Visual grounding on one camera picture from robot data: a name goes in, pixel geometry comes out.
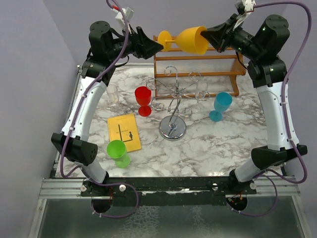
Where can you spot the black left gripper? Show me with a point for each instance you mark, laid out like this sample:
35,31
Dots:
142,45

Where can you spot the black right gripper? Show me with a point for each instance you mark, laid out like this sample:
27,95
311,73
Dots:
216,36

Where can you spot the yellow plastic wine glass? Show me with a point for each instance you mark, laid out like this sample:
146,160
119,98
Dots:
189,40

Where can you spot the clear wine glass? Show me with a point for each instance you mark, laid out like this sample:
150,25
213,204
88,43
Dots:
200,94

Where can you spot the blue plastic wine glass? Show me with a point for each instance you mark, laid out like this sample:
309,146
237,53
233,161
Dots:
222,102

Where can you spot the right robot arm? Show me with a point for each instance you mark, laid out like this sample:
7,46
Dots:
267,72

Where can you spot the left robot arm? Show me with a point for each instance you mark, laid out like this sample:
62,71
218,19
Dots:
107,47

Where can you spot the wooden slatted rack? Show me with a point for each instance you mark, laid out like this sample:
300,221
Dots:
214,64

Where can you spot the red plastic wine glass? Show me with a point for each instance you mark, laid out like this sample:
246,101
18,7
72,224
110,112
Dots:
143,98

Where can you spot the chrome wine glass rack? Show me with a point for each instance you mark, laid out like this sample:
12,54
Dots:
173,127

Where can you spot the green plastic wine glass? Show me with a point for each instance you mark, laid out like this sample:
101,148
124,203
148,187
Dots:
116,150

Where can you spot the clear champagne flute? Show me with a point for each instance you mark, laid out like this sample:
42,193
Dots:
114,97

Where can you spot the yellow book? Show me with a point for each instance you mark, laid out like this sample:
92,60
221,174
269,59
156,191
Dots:
124,128

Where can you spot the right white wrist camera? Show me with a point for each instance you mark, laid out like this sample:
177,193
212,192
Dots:
244,8

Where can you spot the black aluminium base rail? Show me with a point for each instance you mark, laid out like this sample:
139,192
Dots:
164,191

